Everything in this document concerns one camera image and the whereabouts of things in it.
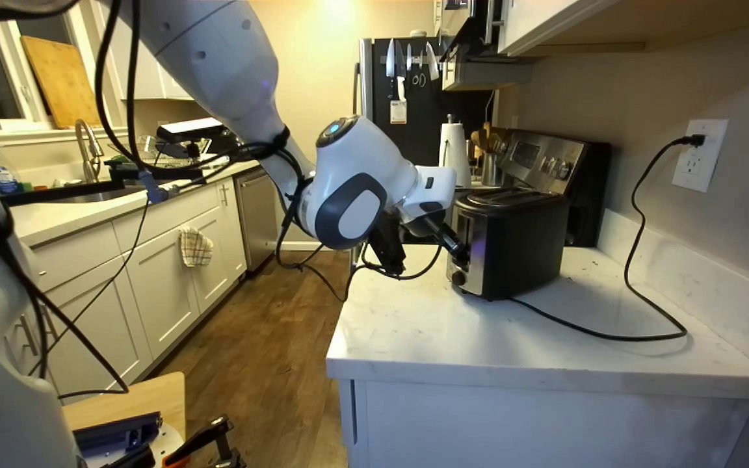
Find stainless steel dishwasher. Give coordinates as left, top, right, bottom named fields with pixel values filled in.
left=233, top=165, right=282, bottom=278

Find black toaster power cord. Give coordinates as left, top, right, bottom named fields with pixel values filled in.
left=506, top=131, right=709, bottom=343

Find cream hanging oven mitt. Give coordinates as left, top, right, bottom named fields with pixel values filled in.
left=174, top=222, right=217, bottom=272

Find white wall outlet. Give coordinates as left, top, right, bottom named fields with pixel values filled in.
left=667, top=117, right=731, bottom=194

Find white cabinet drawers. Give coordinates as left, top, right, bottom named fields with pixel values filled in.
left=333, top=373, right=749, bottom=468

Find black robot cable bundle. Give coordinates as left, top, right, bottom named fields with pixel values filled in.
left=0, top=0, right=247, bottom=402

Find white sink cabinets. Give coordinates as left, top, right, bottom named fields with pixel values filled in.
left=5, top=155, right=252, bottom=401

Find wooden cutting board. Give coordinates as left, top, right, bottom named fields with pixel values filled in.
left=17, top=30, right=104, bottom=131

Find black two-slot toaster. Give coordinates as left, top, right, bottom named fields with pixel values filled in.
left=445, top=186, right=571, bottom=302

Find metal sink faucet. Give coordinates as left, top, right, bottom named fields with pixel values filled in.
left=73, top=117, right=108, bottom=183

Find wooden table board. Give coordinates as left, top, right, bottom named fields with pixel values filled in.
left=60, top=369, right=190, bottom=468

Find wooden upper cabinet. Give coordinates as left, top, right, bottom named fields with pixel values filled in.
left=493, top=0, right=749, bottom=63

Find white thermos jug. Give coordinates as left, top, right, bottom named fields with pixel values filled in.
left=433, top=112, right=472, bottom=190

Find wooden utensils in holder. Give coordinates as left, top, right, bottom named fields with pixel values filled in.
left=466, top=117, right=509, bottom=173

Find blue and black box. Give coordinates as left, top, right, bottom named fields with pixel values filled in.
left=73, top=411, right=167, bottom=468

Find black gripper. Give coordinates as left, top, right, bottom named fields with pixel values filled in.
left=364, top=198, right=472, bottom=281

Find blue bottle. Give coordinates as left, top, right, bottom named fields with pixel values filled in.
left=0, top=164, right=22, bottom=199

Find black clamp tool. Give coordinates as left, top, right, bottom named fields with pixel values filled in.
left=159, top=414, right=248, bottom=468

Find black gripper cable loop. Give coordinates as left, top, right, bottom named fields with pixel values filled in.
left=271, top=128, right=447, bottom=304

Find black device with white top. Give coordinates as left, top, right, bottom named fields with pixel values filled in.
left=152, top=113, right=238, bottom=164

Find stainless steel electric stove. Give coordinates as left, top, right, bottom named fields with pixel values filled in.
left=476, top=128, right=616, bottom=250

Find range hood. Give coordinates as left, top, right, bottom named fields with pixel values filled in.
left=431, top=0, right=536, bottom=95

